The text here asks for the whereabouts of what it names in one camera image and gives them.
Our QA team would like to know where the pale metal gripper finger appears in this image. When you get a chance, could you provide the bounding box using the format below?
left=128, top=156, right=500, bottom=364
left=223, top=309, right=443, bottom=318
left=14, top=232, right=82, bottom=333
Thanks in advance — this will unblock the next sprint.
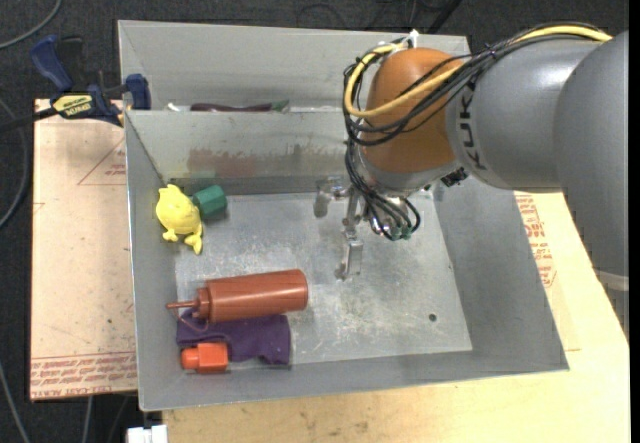
left=313, top=178, right=349, bottom=219
left=333, top=231, right=365, bottom=282

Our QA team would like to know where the grey metal bin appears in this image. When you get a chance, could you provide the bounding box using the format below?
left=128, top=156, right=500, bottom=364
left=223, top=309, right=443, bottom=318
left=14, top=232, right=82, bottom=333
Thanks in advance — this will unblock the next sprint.
left=117, top=19, right=571, bottom=413

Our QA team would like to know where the red-brown squeeze bottle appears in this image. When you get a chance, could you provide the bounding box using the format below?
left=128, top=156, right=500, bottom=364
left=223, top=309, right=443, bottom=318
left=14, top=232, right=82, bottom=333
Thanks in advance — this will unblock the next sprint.
left=165, top=268, right=310, bottom=325

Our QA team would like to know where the green hexagonal block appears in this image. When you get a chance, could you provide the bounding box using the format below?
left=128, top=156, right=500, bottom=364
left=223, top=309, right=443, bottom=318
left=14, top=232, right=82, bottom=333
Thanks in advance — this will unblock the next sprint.
left=191, top=184, right=229, bottom=221

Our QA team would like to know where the purple cloth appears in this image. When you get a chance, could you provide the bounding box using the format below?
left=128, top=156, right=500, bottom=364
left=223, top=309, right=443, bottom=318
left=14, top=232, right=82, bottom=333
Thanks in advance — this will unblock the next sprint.
left=174, top=308, right=293, bottom=368

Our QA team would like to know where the yellow toy animal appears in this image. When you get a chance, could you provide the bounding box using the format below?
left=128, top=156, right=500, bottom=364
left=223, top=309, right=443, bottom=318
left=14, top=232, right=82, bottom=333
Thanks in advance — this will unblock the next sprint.
left=155, top=183, right=206, bottom=256

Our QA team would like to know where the orange block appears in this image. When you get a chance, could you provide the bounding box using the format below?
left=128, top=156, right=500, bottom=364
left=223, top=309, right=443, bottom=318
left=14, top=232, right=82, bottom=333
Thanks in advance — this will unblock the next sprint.
left=179, top=341, right=232, bottom=375

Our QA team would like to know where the brown cardboard board red print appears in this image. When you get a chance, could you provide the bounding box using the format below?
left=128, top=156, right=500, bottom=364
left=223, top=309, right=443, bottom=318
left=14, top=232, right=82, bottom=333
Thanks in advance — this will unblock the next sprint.
left=29, top=98, right=582, bottom=403

